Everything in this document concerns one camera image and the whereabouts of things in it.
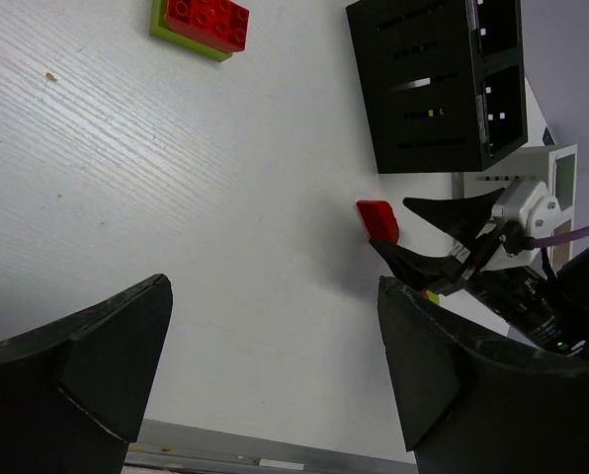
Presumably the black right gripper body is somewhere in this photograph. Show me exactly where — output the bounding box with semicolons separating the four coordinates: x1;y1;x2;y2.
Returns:
464;248;589;356

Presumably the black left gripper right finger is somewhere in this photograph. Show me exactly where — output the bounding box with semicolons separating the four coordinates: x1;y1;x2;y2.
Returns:
378;276;589;473

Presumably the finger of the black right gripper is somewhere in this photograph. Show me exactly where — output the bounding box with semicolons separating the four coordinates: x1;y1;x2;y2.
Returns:
370;239;463;289
402;188;505;232

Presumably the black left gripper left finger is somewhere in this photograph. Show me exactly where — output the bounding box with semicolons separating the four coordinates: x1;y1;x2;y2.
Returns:
0;274;173;473

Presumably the red lego with lime top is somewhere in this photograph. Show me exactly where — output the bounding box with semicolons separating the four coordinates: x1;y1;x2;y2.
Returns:
422;290;441;305

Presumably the red rounded lego brick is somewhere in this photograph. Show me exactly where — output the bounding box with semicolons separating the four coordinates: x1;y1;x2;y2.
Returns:
356;199;400;244

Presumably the black two-slot container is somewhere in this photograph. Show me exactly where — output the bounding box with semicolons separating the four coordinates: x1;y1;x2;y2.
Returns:
346;0;528;174

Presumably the red and lime lego stack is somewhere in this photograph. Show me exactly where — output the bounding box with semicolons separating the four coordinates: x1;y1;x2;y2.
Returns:
149;0;250;62

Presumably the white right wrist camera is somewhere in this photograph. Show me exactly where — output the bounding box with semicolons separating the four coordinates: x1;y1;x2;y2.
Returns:
491;181;562;263

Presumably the aluminium table edge rail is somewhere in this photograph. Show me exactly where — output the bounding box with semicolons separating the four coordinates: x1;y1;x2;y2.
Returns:
125;420;418;473

